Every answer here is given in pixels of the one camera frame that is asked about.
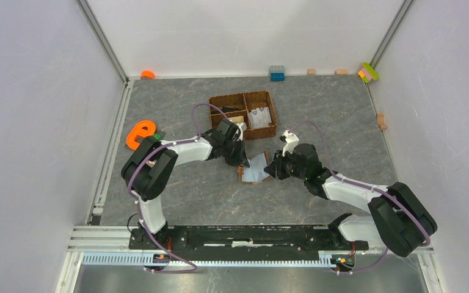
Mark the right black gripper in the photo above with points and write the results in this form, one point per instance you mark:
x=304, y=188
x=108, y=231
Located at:
x=275, y=168

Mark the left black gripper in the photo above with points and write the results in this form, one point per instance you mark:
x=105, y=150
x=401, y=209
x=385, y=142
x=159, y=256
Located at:
x=240, y=159

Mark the brown leather card holder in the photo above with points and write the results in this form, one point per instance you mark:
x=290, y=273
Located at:
x=255, y=174

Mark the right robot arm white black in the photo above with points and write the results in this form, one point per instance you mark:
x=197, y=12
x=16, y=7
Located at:
x=400, y=220

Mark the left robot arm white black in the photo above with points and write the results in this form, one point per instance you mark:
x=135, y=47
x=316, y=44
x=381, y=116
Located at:
x=148, y=170

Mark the gold card in basket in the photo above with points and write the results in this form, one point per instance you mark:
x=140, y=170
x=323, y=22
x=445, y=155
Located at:
x=237, y=119

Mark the white cards in basket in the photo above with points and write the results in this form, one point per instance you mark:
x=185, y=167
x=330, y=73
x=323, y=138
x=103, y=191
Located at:
x=260, y=117

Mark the black card in basket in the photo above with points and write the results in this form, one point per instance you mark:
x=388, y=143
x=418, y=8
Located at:
x=229, y=109

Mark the brown wicker divided basket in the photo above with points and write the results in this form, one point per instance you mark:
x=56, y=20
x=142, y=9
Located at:
x=245, y=101

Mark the green toy block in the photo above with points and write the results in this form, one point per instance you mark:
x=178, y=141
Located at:
x=159, y=135

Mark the blue grey toy brick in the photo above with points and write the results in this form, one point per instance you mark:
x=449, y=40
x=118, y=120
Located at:
x=277, y=73

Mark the orange plastic letter toy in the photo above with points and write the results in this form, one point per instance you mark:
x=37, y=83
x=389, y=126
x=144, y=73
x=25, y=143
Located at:
x=140, y=131

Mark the wooden arch block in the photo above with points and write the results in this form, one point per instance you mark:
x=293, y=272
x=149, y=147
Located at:
x=380, y=118

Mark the green pink yellow brick stack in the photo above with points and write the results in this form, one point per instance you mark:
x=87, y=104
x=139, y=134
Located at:
x=367, y=73

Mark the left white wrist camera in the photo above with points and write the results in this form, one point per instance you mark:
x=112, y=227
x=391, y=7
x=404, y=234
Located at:
x=239, y=134

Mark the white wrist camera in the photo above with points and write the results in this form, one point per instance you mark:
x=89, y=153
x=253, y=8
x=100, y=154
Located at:
x=239, y=134
x=290, y=140

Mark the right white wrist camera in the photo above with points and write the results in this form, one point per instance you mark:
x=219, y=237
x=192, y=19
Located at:
x=290, y=140

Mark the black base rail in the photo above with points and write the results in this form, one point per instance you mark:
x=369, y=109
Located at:
x=254, y=242

